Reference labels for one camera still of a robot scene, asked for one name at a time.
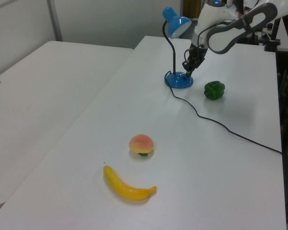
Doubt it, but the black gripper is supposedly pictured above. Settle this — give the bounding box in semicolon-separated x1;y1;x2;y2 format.
181;45;208;78

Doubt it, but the blue gooseneck desk lamp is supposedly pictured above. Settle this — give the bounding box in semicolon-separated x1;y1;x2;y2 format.
162;6;194;90

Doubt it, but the black desk equipment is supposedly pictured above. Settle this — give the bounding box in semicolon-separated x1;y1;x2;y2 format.
236;32;266;45

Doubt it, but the green toy bell pepper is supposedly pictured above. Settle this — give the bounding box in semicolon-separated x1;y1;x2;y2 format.
204;80;226;101

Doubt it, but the brown wooden panel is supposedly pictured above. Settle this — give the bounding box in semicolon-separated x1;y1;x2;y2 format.
182;0;204;19

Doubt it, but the pink toy peach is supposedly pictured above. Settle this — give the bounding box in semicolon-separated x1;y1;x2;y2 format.
129;134;156;158

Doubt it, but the black pole with table clamp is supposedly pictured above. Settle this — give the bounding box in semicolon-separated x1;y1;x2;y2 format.
264;17;283;51

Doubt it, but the yellow toy banana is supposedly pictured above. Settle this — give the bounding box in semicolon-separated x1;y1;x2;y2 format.
103;165;157;201

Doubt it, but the black lamp power cable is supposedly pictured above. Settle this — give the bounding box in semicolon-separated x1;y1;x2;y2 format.
164;70;283;155

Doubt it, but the grey wall partition post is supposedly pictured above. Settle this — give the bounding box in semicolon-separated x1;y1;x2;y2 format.
47;0;63;42

